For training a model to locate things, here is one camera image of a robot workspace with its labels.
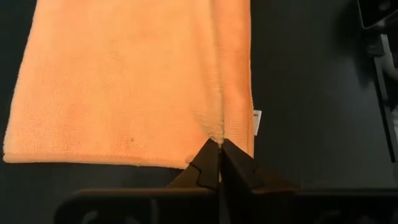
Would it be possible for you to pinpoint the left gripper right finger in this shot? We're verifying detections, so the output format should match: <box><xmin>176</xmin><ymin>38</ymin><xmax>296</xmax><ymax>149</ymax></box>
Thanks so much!
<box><xmin>221</xmin><ymin>138</ymin><xmax>299</xmax><ymax>191</ymax></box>

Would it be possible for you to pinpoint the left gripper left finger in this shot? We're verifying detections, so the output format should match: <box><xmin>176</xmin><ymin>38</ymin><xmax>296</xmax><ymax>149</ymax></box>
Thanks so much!
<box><xmin>166</xmin><ymin>138</ymin><xmax>222</xmax><ymax>191</ymax></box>

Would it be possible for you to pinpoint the orange microfiber towel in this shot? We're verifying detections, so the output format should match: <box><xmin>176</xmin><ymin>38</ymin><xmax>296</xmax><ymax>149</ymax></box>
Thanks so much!
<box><xmin>2</xmin><ymin>0</ymin><xmax>262</xmax><ymax>170</ymax></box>

